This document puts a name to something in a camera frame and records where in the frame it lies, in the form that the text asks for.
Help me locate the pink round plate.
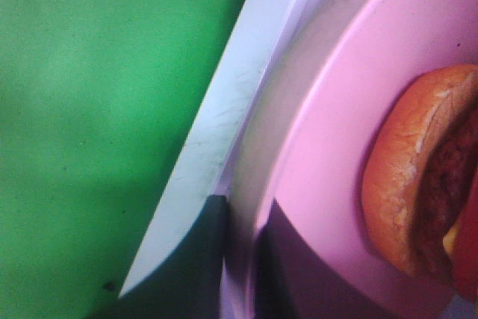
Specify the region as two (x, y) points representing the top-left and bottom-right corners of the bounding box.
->
(268, 0), (477, 318)

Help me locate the burger with bun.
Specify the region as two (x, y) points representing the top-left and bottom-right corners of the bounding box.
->
(361, 64), (477, 302)

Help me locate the white microwave oven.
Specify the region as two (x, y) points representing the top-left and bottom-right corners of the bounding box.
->
(121, 0), (321, 294)

